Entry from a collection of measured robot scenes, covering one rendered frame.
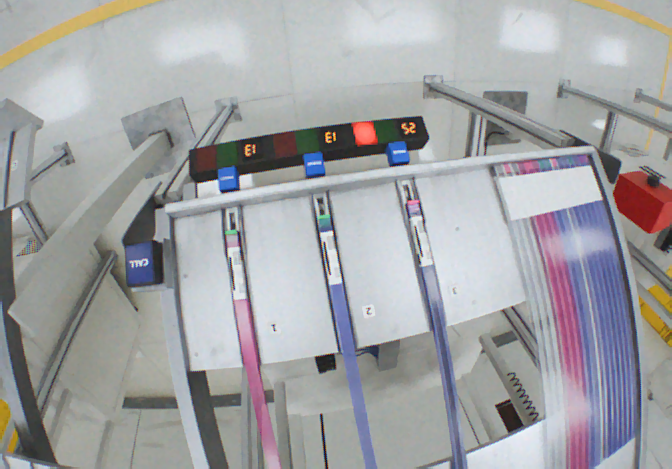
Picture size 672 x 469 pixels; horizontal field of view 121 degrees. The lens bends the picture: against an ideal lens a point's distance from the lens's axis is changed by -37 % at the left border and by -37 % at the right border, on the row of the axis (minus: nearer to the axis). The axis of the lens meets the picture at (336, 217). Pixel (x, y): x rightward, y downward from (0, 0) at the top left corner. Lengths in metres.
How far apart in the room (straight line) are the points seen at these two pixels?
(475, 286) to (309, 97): 0.84
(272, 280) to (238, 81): 0.81
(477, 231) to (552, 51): 1.22
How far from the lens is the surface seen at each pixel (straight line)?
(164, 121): 1.14
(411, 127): 0.45
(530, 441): 0.51
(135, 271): 0.37
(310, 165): 0.37
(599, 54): 1.82
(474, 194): 0.43
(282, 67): 1.05
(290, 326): 0.36
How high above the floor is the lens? 1.05
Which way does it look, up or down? 56 degrees down
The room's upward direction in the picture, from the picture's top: 162 degrees clockwise
